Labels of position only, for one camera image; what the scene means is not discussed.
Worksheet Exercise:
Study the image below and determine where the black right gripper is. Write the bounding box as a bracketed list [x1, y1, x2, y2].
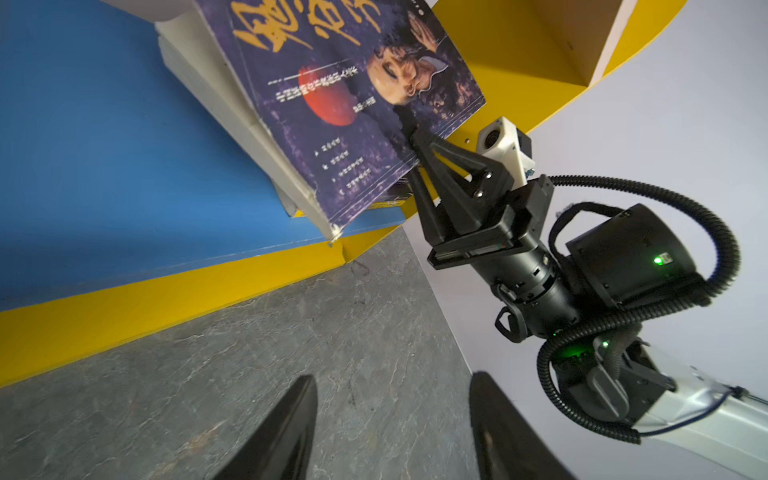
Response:
[395, 107, 579, 342]

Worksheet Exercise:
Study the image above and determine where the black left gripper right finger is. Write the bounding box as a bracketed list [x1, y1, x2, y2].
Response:
[469, 372, 574, 480]

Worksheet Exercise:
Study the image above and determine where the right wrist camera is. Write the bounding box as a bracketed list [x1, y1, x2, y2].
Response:
[476, 117, 536, 190]

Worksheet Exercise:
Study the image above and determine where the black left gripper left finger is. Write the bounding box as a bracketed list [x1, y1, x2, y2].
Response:
[215, 375, 318, 480]

